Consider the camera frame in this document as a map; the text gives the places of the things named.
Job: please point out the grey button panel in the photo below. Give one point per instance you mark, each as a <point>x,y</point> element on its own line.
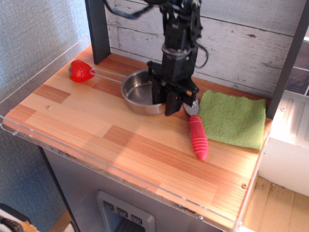
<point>120,216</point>

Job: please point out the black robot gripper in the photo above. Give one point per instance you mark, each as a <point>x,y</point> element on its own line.
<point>172,83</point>

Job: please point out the dark grey right post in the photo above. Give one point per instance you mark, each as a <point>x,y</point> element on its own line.
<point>290,60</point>

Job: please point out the green rag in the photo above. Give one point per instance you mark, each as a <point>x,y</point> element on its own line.
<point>233,120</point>

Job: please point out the dark grey left post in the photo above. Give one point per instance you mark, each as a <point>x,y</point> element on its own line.
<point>98,29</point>

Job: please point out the red toy strawberry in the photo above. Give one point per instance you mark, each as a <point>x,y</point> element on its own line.
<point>79,71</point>

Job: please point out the grey toy kitchen cabinet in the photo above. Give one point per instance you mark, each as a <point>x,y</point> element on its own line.
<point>79,185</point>

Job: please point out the clear acrylic table guard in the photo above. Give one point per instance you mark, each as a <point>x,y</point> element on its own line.
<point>90,123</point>

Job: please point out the orange object bottom left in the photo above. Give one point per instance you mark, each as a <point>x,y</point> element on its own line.
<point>27,227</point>

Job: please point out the dark grey post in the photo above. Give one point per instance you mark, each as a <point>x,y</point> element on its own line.
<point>98,29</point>
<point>290,60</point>

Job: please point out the silver pot with wire handle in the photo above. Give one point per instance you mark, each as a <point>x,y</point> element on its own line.
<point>136,88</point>

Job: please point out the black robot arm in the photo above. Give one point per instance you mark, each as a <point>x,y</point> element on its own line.
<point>182,26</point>

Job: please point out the fork with red handle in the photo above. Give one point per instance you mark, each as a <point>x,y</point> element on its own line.
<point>199,140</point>

